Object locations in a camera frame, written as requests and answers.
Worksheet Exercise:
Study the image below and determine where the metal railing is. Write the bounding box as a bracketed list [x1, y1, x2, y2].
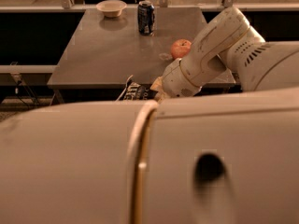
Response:
[0, 0, 299, 88]

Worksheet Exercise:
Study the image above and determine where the blue soda can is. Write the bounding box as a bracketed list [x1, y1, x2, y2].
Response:
[137, 0, 155, 35]

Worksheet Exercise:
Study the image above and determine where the grey drawer cabinet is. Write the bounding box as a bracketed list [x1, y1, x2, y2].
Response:
[47, 7, 236, 105]

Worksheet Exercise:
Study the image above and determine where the blue chip bag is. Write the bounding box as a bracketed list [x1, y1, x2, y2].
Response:
[117, 75, 157, 101]

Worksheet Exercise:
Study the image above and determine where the black cable left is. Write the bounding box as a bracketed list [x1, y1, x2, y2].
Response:
[12, 77, 41, 107]

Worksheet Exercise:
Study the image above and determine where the white bowl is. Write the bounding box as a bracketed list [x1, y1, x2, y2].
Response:
[96, 0, 127, 18]

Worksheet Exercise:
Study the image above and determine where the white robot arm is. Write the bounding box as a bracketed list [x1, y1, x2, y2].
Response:
[0, 7, 299, 224]

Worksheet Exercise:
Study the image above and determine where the red apple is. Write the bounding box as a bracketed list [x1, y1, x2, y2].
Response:
[171, 39, 192, 60]

